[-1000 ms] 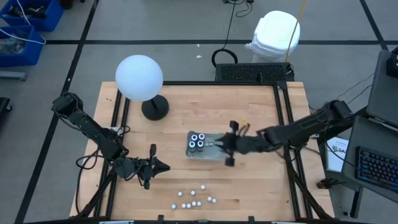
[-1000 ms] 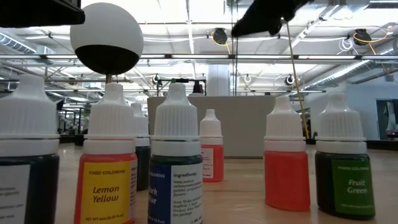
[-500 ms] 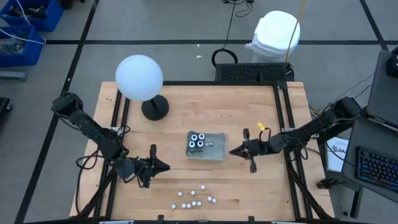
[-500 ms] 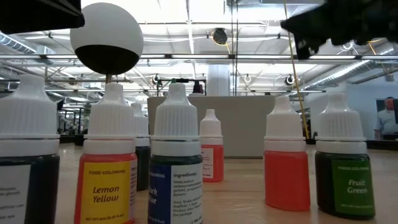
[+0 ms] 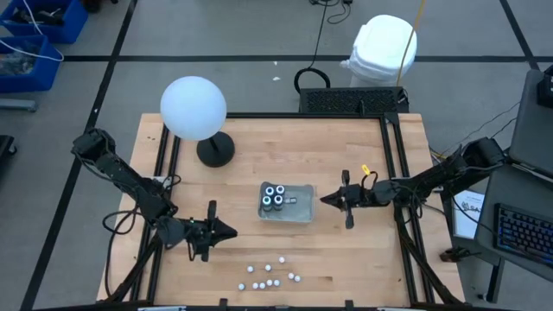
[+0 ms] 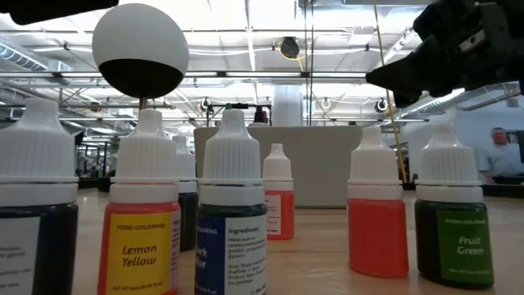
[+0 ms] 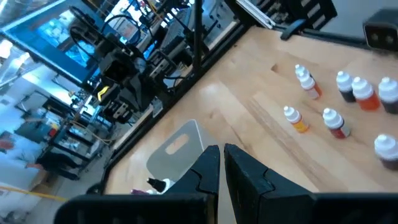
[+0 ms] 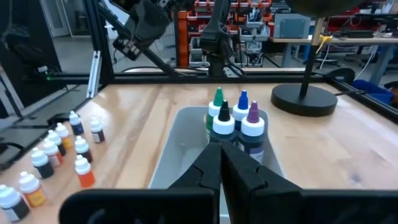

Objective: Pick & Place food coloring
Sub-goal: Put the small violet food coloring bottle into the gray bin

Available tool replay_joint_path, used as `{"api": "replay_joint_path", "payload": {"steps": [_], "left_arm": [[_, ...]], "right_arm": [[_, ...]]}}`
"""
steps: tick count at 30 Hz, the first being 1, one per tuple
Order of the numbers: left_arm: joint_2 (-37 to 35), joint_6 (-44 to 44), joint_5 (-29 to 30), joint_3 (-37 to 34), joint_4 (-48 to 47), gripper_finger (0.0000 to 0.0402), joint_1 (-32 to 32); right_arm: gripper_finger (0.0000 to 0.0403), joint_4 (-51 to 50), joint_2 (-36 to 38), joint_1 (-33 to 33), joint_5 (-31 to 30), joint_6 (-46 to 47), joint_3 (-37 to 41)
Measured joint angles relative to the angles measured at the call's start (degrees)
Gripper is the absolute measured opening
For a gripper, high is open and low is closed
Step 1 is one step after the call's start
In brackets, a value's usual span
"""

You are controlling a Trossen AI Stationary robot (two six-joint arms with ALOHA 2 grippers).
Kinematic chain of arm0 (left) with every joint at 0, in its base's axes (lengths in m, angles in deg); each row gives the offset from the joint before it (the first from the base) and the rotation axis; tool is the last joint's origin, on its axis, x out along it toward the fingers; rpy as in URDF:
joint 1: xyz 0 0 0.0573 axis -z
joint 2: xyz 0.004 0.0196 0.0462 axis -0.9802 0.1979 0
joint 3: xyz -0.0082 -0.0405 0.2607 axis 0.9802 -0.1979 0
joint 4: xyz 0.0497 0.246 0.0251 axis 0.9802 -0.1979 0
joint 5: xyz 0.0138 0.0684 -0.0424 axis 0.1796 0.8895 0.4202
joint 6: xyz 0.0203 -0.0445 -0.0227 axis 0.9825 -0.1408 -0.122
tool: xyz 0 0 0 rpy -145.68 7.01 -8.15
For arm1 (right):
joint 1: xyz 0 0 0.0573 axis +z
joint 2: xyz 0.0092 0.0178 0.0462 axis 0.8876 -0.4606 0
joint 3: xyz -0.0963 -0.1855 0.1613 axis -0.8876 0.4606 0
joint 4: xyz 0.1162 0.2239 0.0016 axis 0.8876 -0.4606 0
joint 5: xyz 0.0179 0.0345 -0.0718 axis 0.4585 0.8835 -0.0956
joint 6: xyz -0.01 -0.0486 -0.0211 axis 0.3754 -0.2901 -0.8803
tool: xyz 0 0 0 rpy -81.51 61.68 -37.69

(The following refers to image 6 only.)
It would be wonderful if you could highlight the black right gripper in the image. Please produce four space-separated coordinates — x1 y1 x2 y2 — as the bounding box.
365 0 524 109

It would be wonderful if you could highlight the fruit green food coloring bottle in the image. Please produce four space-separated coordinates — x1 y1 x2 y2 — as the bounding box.
413 121 495 290

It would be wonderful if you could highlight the large bottle dark tip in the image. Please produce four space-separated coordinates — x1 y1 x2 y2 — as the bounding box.
252 105 270 126

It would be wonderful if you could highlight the red food coloring bottle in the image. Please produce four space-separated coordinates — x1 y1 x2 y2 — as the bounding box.
262 143 296 241
346 125 410 279

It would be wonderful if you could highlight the dark blue food coloring bottle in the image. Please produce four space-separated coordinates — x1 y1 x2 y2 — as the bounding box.
194 108 268 295

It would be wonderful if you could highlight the lemon yellow food coloring bottle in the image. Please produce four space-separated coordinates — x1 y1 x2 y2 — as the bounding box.
97 108 182 295

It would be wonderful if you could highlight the white globe lamp black base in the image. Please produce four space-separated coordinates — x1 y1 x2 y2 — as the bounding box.
92 2 190 111

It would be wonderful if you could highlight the black vertical pole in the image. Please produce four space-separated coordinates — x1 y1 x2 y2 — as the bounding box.
303 0 315 128

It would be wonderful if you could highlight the person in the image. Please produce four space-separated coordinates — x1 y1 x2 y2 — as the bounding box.
478 126 524 185

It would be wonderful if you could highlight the white round building column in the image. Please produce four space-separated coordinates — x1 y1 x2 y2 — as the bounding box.
272 84 306 128

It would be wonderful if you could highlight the black metal rack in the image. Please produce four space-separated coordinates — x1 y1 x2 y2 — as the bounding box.
206 102 273 128

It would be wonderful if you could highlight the yellow hanging cable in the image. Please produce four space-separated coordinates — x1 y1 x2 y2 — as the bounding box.
372 0 409 184

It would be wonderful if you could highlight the black ceiling cord reel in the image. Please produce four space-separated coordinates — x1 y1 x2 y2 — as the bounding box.
278 35 301 60

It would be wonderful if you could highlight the black aluminium table frame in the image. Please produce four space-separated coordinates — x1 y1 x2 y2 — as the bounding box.
77 176 524 200

